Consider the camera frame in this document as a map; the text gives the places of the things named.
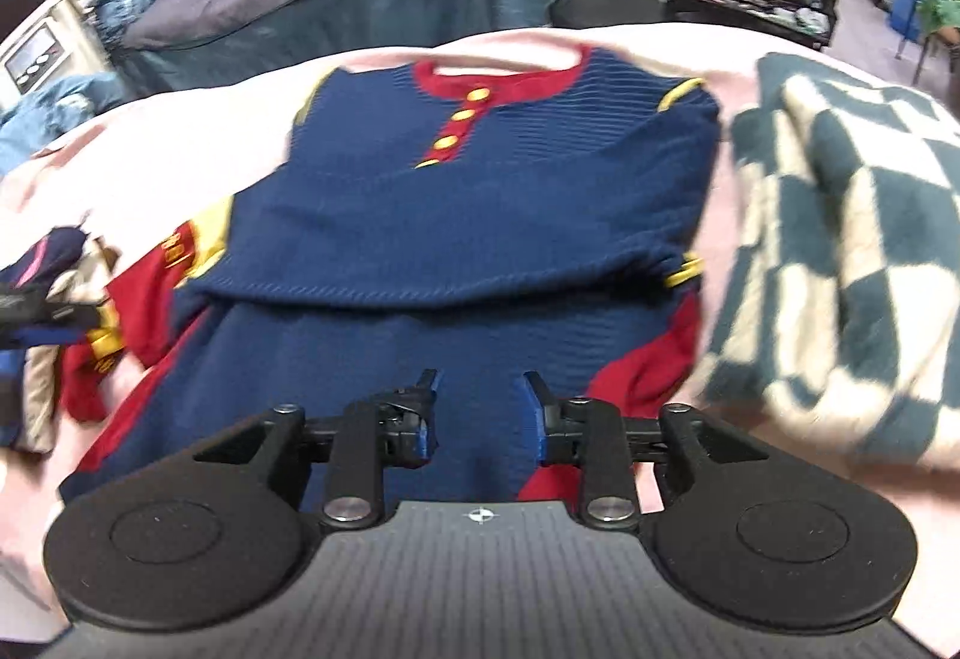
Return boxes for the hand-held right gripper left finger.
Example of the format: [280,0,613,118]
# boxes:
[193,369,440,529]

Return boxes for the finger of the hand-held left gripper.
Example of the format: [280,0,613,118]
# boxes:
[0,287,102,349]

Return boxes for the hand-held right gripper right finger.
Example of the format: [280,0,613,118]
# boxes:
[523,370,770,529]

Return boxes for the stack of clothes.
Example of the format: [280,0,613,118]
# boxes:
[0,225,125,454]

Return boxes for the navy and red knit sweater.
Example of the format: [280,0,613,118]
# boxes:
[58,45,725,504]

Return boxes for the light blue denim cloth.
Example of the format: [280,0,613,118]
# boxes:
[0,72,130,177]

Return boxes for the pink polka dot blanket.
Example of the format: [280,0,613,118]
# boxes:
[0,25,960,645]

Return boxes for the white appliance with display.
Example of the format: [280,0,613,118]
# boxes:
[0,21,77,99]

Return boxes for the teal and white checkered blanket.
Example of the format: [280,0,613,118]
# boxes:
[694,53,960,472]

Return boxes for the black round chair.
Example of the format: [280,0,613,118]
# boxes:
[546,0,668,30]

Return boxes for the blue bin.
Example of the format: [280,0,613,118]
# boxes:
[888,0,923,42]

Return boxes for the green cloth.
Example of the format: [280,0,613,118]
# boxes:
[918,0,960,39]

